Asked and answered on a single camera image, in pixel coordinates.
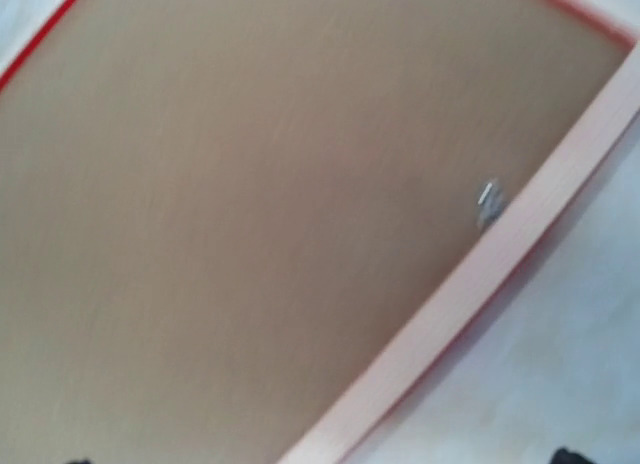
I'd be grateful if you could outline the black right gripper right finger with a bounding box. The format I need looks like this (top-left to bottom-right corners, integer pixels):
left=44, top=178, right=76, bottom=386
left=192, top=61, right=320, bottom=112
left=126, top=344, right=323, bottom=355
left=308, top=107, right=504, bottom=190
left=549, top=447, right=595, bottom=464

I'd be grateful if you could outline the brown backing board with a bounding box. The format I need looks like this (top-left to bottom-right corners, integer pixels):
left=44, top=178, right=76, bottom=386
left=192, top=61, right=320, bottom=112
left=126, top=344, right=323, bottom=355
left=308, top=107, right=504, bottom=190
left=0, top=0, right=636, bottom=464

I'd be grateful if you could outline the silver turn clip right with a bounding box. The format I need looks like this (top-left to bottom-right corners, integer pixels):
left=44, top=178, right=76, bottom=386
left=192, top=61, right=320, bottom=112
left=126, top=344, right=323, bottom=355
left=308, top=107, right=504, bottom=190
left=476, top=179, right=505, bottom=230

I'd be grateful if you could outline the red wooden picture frame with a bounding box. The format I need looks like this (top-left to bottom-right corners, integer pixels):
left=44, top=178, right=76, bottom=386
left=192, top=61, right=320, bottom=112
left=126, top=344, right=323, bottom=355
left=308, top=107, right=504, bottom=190
left=0, top=0, right=640, bottom=464

